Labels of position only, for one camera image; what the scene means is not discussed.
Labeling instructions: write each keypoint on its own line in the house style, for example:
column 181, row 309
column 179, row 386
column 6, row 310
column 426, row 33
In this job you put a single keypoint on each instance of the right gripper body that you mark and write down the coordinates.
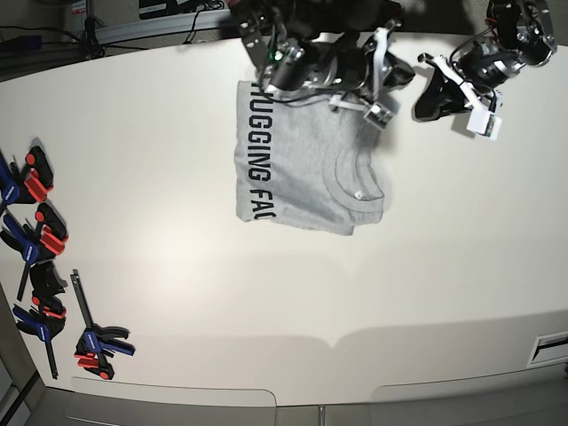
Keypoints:
column 340, row 66

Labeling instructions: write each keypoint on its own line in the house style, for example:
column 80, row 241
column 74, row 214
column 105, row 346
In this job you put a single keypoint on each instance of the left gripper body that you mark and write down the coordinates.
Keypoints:
column 485, row 63

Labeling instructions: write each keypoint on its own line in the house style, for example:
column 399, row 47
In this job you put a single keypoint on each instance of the grey T-shirt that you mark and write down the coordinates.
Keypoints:
column 304, row 166

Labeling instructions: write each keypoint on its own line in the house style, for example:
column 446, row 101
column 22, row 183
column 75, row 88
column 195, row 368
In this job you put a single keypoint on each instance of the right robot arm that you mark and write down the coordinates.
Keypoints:
column 303, row 48

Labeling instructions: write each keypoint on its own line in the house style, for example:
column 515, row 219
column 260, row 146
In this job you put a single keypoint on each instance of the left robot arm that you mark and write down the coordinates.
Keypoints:
column 518, row 34

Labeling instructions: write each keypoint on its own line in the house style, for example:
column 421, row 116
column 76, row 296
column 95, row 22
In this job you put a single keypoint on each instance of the white label on table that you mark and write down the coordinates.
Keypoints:
column 548, row 350

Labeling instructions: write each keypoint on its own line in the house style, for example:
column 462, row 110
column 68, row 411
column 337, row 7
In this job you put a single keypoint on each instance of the top blue red bar clamp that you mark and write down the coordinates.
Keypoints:
column 28, row 185

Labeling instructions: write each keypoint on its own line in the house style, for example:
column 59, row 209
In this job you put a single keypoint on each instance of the blue red bar clamp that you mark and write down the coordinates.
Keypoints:
column 28, row 185
column 97, row 344
column 35, row 245

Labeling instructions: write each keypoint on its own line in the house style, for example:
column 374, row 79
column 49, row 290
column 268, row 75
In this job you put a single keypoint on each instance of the right blue red bar clamp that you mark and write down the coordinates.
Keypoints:
column 97, row 344

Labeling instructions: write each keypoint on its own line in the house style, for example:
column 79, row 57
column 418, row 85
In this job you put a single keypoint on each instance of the aluminium rail behind table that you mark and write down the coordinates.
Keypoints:
column 164, row 26

